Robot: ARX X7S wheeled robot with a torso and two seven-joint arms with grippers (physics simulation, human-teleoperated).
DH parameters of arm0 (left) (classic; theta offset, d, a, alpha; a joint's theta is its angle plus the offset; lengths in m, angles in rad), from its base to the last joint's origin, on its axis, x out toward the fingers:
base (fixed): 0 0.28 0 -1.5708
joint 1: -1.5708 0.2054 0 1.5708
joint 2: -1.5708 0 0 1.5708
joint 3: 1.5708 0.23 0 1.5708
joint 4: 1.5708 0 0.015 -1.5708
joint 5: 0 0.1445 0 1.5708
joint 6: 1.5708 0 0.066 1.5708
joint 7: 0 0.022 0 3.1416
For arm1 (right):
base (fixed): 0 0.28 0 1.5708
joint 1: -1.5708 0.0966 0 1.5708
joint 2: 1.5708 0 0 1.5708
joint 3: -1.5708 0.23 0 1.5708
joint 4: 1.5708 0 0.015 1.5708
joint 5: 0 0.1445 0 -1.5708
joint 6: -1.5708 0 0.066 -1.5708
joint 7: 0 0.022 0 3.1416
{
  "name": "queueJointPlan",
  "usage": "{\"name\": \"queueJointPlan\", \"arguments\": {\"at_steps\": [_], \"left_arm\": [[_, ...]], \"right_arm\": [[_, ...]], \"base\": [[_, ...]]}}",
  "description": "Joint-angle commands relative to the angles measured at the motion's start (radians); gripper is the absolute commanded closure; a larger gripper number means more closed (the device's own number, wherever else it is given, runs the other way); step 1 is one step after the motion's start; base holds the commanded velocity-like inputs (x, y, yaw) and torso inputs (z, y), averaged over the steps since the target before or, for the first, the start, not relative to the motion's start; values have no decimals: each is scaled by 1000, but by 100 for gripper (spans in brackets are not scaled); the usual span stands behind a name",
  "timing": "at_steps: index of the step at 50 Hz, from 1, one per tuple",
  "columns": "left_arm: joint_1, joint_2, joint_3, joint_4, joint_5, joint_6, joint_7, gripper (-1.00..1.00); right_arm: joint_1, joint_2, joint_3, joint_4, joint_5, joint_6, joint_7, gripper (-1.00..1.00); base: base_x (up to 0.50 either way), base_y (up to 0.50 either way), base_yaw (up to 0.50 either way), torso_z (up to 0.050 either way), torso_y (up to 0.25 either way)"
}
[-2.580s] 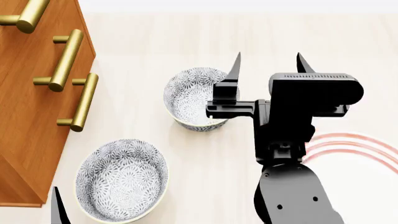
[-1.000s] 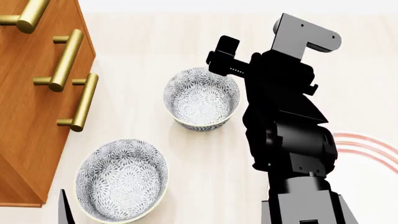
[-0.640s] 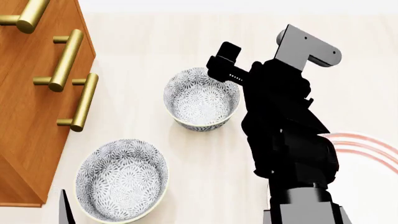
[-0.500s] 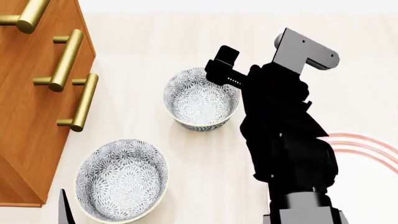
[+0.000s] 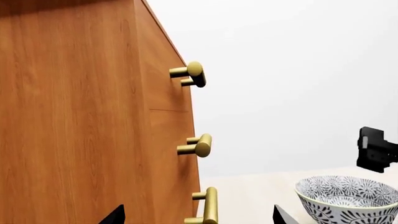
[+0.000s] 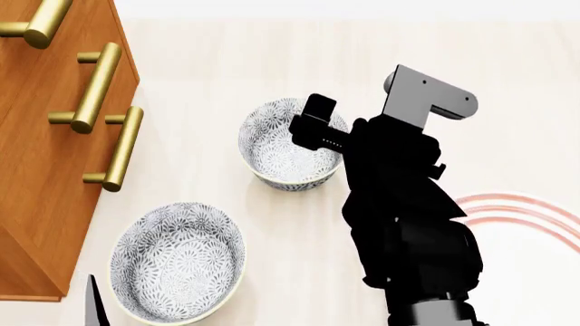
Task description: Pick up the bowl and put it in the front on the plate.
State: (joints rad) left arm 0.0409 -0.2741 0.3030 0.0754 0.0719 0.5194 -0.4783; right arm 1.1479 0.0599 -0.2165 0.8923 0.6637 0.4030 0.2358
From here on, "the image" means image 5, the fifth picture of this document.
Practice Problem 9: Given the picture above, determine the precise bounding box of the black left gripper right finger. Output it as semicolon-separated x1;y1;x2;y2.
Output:
273;204;300;224

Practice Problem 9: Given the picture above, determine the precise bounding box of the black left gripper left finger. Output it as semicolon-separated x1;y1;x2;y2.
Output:
98;203;126;224

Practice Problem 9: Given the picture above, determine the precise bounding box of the black and white patterned bowl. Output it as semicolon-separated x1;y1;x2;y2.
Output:
295;175;398;224

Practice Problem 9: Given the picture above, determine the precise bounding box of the wooden drawer cabinet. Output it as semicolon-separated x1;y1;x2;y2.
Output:
0;0;201;224

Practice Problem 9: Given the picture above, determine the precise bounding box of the brass drawer handle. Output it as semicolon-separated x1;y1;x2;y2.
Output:
177;133;213;159
169;61;207;88
183;187;218;224

